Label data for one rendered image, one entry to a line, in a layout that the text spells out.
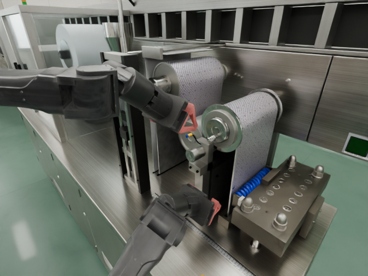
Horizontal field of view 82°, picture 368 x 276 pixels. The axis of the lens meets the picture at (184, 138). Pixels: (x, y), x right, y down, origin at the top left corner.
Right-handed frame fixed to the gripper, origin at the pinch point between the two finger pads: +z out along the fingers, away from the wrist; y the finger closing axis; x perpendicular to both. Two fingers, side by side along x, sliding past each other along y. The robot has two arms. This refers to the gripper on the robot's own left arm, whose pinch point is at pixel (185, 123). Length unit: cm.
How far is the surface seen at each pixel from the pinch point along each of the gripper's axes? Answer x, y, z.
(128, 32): 31, -64, 8
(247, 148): 3.3, 6.8, 23.7
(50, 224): -117, -139, 61
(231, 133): 4.0, 5.3, 13.2
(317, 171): 9, 23, 51
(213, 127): 3.7, -0.7, 12.6
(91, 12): 37, -95, 0
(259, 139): 8.3, 6.8, 29.3
